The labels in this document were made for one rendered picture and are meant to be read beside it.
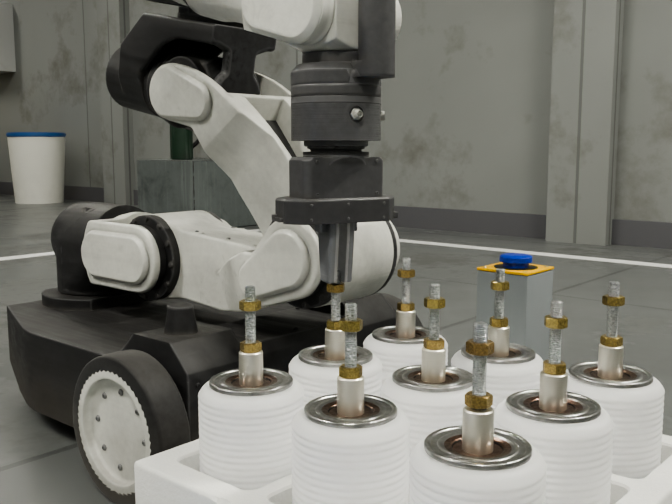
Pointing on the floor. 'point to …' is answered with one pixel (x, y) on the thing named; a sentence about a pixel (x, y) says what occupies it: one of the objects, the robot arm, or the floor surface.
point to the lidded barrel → (37, 166)
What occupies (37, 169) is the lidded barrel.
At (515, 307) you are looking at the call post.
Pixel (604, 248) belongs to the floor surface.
